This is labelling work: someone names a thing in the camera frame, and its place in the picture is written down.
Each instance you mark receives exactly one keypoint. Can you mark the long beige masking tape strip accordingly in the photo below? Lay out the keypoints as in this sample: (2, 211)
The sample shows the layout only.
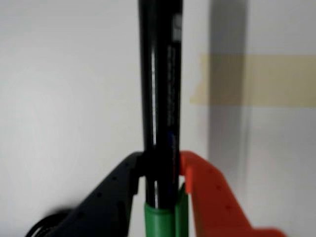
(271, 81)

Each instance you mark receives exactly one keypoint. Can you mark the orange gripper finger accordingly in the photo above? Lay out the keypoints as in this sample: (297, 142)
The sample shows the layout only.
(212, 202)

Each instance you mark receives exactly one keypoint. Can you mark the navy gripper finger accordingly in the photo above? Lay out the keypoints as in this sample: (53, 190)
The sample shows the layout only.
(103, 205)

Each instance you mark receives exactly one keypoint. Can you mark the green and black marker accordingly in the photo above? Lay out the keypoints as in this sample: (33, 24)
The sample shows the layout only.
(160, 98)

